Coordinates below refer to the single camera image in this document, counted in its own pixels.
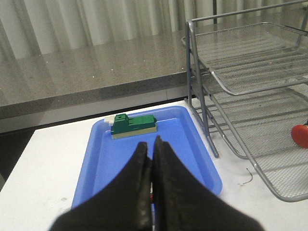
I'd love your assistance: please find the silver mesh top tray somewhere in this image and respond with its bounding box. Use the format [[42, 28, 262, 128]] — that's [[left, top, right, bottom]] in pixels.
[[183, 22, 308, 96]]

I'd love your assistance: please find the thin wire scrap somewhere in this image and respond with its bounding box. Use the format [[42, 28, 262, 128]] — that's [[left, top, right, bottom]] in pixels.
[[238, 168, 254, 186]]

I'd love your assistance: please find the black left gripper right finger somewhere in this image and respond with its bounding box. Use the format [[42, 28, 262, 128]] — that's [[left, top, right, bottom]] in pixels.
[[152, 137, 263, 231]]

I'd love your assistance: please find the silver mesh tray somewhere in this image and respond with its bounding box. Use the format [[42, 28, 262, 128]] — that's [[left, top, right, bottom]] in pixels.
[[202, 74, 308, 202], [183, 22, 308, 96], [190, 97, 269, 159]]

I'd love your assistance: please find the silver metal rack frame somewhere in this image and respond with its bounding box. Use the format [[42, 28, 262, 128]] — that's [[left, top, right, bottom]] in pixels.
[[182, 0, 304, 159]]

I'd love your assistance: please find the blue plastic tray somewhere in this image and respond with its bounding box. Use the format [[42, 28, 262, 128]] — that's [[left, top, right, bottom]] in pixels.
[[72, 106, 222, 207]]

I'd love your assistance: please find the grey stone counter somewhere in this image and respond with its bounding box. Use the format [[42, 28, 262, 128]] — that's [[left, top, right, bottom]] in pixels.
[[0, 24, 308, 120]]

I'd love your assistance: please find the green electrical module block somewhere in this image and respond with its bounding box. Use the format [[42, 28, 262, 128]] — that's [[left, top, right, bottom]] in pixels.
[[104, 114, 157, 139]]

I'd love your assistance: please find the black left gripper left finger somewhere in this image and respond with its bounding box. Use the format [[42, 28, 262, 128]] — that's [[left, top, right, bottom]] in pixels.
[[50, 142, 152, 231]]

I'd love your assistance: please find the silver mesh bottom tray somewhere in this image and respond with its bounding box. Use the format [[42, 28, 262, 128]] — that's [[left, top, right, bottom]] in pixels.
[[190, 97, 269, 159]]

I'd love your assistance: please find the red emergency stop push button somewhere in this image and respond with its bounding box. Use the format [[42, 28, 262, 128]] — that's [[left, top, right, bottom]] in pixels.
[[291, 125, 308, 149]]

